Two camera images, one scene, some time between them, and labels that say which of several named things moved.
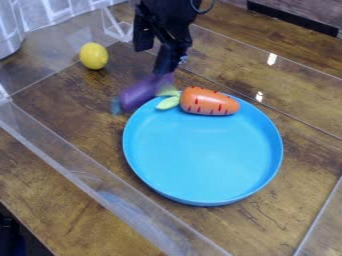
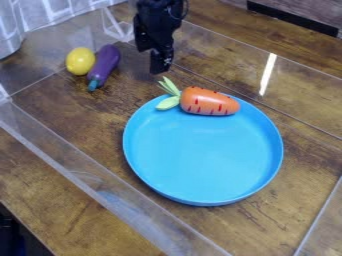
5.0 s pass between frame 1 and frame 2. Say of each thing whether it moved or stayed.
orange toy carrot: stayed
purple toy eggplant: moved
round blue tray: stayed
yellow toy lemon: moved
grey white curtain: stayed
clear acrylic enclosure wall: stayed
